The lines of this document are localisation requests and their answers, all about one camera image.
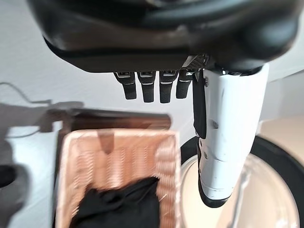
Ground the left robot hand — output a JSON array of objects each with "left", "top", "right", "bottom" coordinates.
[{"left": 26, "top": 0, "right": 300, "bottom": 209}]

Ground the charcoal garment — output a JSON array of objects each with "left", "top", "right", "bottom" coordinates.
[{"left": 71, "top": 177, "right": 160, "bottom": 228}]

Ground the rectangular wicker laundry basket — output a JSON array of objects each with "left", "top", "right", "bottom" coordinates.
[{"left": 57, "top": 129, "right": 183, "bottom": 228}]

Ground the round glass washer door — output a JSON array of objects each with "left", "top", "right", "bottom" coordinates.
[{"left": 179, "top": 135, "right": 304, "bottom": 228}]

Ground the silver left robot leg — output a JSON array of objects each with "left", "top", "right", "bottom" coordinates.
[{"left": 0, "top": 165, "right": 18, "bottom": 189}]

